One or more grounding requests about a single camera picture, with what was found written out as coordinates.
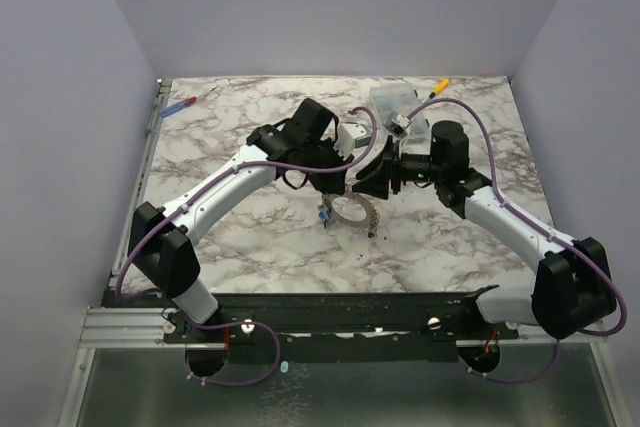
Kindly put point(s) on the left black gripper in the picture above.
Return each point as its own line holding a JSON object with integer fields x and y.
{"x": 333, "y": 183}

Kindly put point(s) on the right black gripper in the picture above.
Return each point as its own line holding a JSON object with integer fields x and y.
{"x": 393, "y": 170}

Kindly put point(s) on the blue keys bunch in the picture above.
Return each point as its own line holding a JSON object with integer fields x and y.
{"x": 325, "y": 213}

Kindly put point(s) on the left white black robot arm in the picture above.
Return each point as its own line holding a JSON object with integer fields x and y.
{"x": 163, "y": 239}

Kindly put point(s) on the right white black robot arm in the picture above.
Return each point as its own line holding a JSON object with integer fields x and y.
{"x": 571, "y": 289}

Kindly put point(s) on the clear plastic screw box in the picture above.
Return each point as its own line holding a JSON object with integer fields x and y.
{"x": 399, "y": 99}

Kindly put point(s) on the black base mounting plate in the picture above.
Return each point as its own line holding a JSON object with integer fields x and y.
{"x": 339, "y": 328}

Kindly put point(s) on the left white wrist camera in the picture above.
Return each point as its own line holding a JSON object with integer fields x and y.
{"x": 351, "y": 136}

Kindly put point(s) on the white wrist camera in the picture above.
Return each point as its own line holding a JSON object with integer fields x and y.
{"x": 399, "y": 125}
{"x": 351, "y": 136}

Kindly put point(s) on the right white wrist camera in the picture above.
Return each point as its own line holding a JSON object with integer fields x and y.
{"x": 399, "y": 125}

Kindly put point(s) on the yellow handled screwdriver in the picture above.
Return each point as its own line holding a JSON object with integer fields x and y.
{"x": 437, "y": 90}

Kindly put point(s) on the blue red handled screwdriver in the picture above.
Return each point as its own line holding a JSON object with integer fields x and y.
{"x": 183, "y": 104}

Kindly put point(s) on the aluminium left side rail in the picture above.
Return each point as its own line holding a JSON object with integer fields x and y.
{"x": 151, "y": 135}

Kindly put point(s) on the aluminium rail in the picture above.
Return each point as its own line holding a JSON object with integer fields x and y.
{"x": 151, "y": 135}
{"x": 122, "y": 328}

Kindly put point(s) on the aluminium front rail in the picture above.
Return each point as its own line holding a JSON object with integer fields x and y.
{"x": 122, "y": 328}

